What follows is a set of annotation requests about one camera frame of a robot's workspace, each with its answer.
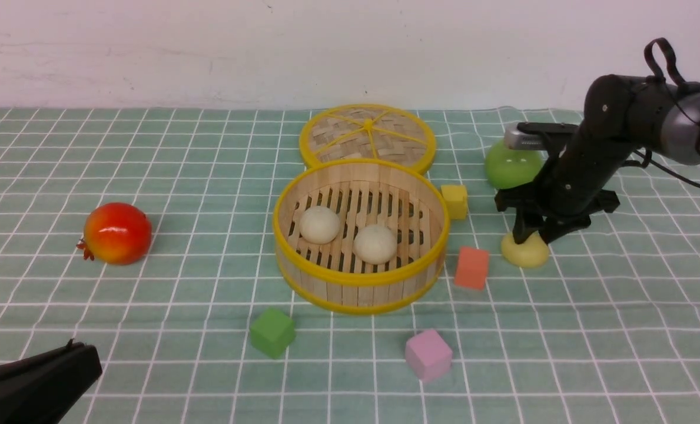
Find green foam cube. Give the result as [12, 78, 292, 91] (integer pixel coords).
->
[250, 307, 296, 359]

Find yellow steamed bun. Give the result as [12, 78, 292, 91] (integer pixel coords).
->
[500, 233, 550, 269]

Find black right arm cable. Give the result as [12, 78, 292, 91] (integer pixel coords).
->
[632, 38, 700, 196]

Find pink foam cube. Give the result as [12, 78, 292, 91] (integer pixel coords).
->
[404, 329, 454, 383]

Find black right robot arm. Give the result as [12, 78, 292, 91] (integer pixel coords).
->
[495, 75, 700, 244]

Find yellow foam cube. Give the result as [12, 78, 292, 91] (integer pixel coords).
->
[440, 184, 469, 220]

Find orange foam cube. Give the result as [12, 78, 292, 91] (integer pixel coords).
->
[454, 245, 490, 292]

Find white steamed bun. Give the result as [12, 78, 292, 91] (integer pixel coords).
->
[299, 205, 341, 244]
[353, 224, 397, 265]

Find green apple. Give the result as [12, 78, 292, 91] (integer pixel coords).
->
[485, 140, 543, 190]

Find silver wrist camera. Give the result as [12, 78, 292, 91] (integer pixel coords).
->
[503, 127, 547, 152]

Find red pomegranate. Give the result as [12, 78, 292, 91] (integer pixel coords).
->
[76, 202, 152, 265]

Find bamboo steamer tray yellow rims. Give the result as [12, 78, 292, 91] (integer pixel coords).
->
[272, 158, 451, 314]

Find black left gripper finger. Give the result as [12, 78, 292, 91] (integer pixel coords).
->
[0, 340, 103, 423]

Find woven bamboo steamer lid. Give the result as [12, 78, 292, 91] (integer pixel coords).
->
[298, 104, 437, 174]

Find green checkered tablecloth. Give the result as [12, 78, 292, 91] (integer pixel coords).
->
[0, 107, 700, 423]

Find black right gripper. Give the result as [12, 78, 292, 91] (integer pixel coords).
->
[495, 122, 637, 244]

